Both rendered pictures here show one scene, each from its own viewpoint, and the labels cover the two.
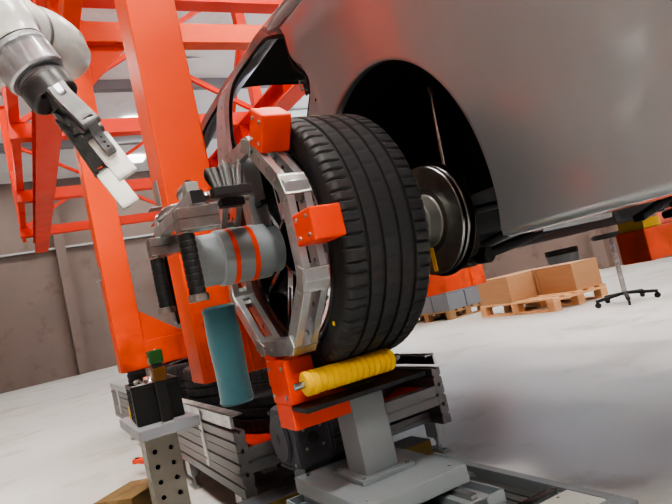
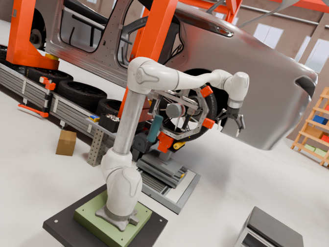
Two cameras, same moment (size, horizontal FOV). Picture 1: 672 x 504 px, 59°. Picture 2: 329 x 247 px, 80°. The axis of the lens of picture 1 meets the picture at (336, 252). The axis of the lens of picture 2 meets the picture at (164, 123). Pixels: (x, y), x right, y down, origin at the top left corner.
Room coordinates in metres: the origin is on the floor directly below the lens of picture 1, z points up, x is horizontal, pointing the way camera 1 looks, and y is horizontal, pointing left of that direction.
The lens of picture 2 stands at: (0.17, 1.52, 1.19)
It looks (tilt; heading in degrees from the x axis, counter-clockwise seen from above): 15 degrees down; 317
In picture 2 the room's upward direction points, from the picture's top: 21 degrees clockwise
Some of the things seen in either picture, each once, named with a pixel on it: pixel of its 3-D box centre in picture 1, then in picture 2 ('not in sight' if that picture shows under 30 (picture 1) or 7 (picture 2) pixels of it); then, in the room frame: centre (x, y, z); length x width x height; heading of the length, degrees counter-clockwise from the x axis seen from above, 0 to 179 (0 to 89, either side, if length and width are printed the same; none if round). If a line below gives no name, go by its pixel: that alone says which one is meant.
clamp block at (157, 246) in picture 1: (165, 245); (157, 95); (1.56, 0.44, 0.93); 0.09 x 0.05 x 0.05; 118
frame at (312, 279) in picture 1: (264, 250); (178, 110); (1.51, 0.18, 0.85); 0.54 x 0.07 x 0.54; 28
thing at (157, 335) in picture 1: (183, 329); (41, 55); (3.77, 1.06, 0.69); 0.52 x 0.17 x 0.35; 118
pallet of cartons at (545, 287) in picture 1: (537, 288); not in sight; (7.08, -2.25, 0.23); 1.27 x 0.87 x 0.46; 23
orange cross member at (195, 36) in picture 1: (269, 55); not in sight; (4.26, 0.16, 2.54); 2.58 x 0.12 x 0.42; 118
